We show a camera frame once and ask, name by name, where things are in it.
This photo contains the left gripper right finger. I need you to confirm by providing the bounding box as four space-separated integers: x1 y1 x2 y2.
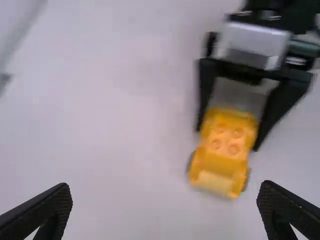
256 179 320 240

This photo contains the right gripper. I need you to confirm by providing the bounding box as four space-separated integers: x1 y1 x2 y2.
194 31 320 152

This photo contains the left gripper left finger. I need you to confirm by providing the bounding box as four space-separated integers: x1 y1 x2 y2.
0 182 74 240

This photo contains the yellow toy car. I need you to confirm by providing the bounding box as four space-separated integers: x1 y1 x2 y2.
186 106 260 201

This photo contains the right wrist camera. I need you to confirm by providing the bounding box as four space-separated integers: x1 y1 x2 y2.
216 20 294 72

